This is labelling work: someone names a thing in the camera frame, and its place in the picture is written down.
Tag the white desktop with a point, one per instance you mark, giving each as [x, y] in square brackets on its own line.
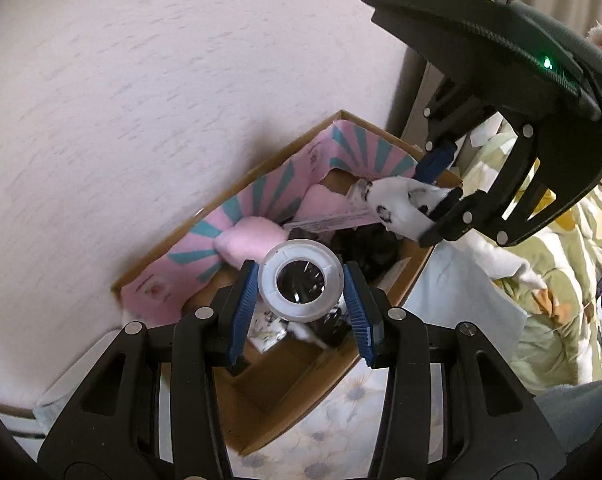
[56, 390]

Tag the white patterned packet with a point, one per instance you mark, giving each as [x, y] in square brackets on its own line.
[268, 332]

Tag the brown and black lipstick box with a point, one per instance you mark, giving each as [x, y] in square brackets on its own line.
[331, 332]

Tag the person's leg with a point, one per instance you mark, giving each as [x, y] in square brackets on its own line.
[581, 410]

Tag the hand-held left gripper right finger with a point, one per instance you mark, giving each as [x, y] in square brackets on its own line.
[358, 315]

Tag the white tape roll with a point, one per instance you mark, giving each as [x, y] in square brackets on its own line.
[271, 280]

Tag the pink printed cardboard box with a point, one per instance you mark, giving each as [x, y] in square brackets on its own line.
[281, 385]

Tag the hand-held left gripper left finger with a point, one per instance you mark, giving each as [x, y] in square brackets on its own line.
[243, 310]

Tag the yellow green floral blanket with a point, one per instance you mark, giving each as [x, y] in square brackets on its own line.
[571, 270]

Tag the white sock with black print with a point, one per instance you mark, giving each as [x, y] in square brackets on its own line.
[301, 332]
[401, 205]

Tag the light blue floral cloth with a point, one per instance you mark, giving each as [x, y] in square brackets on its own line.
[331, 435]

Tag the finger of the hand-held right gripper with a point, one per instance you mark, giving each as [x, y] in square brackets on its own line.
[468, 217]
[436, 162]

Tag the pink fluffy headband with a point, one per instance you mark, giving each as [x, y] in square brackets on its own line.
[251, 235]

